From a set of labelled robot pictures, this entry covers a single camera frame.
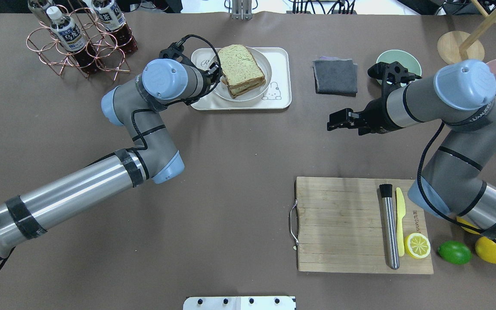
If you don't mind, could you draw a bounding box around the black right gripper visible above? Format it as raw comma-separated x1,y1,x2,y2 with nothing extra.
327,99,402,136

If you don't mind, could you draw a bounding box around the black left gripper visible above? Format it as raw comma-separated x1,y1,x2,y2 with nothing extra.
201,63,222,97

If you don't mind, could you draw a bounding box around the white round plate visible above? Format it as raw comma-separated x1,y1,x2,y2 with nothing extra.
214,47,272,102

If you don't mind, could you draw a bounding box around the plain bread slice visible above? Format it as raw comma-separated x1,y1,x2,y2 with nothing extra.
218,44,266,90

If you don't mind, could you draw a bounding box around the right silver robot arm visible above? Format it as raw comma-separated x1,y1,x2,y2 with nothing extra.
327,59,496,240

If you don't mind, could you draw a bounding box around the cream rabbit tray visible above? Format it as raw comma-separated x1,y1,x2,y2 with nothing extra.
191,47,292,111

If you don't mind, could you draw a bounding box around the bread slice with egg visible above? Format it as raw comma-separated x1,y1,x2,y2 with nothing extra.
227,78,267,98

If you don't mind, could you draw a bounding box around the grey folded cloth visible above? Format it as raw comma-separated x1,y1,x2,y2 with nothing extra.
313,56,358,96

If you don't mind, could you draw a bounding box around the metal rod with black tip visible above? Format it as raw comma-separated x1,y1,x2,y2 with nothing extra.
378,184,400,270

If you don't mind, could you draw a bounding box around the mint green bowl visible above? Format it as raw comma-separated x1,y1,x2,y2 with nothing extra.
376,50,422,76

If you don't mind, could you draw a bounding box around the wooden cutting board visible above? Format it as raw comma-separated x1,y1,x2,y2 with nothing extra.
295,177,434,275

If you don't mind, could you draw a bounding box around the yellow plastic knife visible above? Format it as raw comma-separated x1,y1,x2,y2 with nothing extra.
395,188,406,257

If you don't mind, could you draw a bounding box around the tea bottle two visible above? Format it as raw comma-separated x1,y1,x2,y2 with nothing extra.
91,0,138,55

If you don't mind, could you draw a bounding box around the half lemon slice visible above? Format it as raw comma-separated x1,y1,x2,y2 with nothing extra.
405,232,431,259

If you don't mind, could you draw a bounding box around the tea bottle one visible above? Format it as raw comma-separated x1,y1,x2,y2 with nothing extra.
46,6,99,74

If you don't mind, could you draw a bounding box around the yellow lemon right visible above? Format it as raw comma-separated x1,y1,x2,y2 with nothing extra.
456,216,480,234

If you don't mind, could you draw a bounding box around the yellow lemon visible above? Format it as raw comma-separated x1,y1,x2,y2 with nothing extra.
474,237,496,264
456,216,480,234

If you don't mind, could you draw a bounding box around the green lime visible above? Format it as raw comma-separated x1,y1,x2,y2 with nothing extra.
437,241,472,265

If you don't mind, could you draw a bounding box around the tea bottle three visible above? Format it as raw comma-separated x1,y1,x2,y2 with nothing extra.
26,0,54,27

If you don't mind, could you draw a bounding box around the yellow lemon left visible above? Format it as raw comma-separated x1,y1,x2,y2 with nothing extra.
474,237,496,264

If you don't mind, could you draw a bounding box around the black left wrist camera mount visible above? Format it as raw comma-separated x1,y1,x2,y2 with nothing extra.
158,34,195,67

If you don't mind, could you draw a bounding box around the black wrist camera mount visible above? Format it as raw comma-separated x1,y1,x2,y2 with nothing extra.
367,62,422,101
158,34,195,67

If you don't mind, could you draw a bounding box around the aluminium frame post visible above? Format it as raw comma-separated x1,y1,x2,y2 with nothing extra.
229,0,259,20

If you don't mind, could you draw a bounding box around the copper wire bottle rack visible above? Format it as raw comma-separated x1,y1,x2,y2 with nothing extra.
26,0,138,80

